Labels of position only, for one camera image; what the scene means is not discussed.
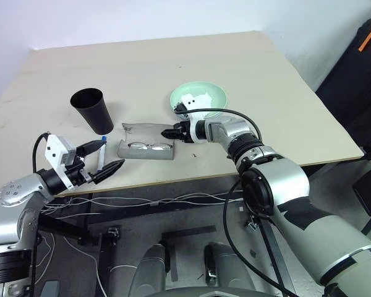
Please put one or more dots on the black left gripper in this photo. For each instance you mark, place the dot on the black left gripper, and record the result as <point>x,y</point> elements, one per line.
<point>77,176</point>

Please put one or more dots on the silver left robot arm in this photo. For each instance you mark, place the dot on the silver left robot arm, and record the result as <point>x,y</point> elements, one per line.
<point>15,191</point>

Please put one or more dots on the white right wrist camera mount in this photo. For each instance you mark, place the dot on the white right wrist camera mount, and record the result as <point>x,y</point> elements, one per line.
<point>192,117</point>

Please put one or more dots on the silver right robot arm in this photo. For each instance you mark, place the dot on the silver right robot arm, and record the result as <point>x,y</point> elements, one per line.
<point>281,185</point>

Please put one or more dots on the grey robot torso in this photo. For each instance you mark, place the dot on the grey robot torso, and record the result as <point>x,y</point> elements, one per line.
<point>210,294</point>

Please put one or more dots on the black metal table frame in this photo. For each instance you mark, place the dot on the black metal table frame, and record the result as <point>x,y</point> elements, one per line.
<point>136,213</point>

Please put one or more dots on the clear frame eyeglasses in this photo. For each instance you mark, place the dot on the clear frame eyeglasses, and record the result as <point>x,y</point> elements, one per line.
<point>136,144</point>

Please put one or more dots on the black plastic cup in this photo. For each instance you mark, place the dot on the black plastic cup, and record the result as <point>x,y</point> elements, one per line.
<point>94,114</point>

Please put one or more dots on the metal frame clamp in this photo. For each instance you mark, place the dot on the metal frame clamp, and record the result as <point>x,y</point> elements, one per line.
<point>114,232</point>
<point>251,223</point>

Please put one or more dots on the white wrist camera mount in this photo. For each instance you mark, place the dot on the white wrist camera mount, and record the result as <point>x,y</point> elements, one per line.
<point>54,148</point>
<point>192,117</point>

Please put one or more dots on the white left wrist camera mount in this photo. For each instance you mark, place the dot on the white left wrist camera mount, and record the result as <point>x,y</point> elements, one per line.
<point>54,148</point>

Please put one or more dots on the grey rounded robot leg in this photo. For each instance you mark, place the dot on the grey rounded robot leg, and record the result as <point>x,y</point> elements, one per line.
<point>153,266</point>
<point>228,266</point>

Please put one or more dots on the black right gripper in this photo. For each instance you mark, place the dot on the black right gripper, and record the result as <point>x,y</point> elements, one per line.
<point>182,132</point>

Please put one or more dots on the green bowl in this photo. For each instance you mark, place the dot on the green bowl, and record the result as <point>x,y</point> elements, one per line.
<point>219,96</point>

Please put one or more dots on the dark floor tape strip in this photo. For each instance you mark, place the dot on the dark floor tape strip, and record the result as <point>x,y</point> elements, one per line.
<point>188,231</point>

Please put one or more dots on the grey glasses case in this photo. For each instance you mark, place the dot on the grey glasses case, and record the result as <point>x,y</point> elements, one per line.
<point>142,153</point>

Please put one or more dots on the white marker blue cap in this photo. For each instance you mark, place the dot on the white marker blue cap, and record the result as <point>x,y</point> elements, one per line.
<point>102,151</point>

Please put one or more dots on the dark case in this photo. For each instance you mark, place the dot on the dark case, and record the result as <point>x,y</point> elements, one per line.
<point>355,92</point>

